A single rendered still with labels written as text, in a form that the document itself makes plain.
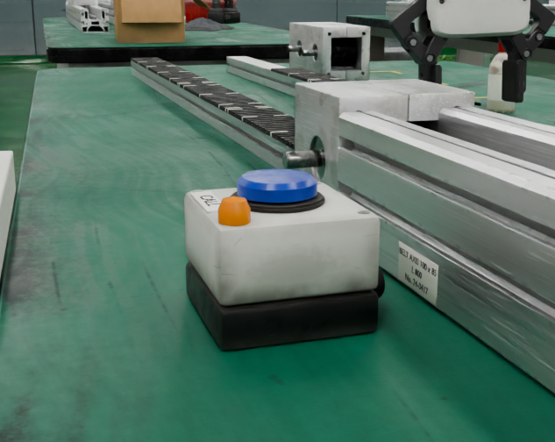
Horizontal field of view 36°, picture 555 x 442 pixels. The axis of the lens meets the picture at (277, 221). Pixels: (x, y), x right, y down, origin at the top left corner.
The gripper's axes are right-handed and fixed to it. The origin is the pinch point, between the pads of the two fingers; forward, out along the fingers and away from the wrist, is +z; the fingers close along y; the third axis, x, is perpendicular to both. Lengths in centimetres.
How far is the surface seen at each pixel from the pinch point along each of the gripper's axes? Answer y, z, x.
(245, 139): 20.1, 4.5, -11.2
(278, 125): 18.2, 2.6, -4.4
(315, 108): 21.0, -1.0, 18.3
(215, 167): 24.8, 5.9, -2.9
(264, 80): 5, 2, -69
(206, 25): -16, -9, -259
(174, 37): 5, -6, -189
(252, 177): 29.2, 0.6, 35.4
